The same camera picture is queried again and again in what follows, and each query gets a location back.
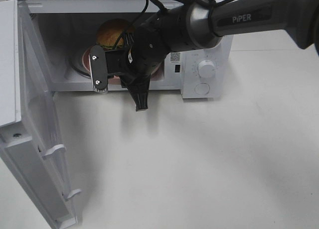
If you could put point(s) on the white round door button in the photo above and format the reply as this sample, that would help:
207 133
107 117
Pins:
202 89

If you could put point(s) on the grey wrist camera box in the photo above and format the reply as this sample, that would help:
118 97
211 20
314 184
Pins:
98 69

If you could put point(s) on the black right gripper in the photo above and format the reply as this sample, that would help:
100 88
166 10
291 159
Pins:
134 64

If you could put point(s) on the pink round plate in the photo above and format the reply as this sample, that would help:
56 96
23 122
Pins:
157 74

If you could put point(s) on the burger with lettuce and cheese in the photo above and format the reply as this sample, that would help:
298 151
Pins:
109 35

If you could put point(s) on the white microwave door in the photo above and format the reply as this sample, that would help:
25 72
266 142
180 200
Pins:
30 140

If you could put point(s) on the glass microwave turntable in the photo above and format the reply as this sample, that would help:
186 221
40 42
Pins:
76 63

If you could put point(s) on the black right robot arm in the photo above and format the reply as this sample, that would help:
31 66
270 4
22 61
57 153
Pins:
184 25

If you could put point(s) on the white microwave oven body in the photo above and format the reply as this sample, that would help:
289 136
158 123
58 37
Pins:
68 26

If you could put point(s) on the white round knob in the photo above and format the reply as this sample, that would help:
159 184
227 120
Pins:
206 69

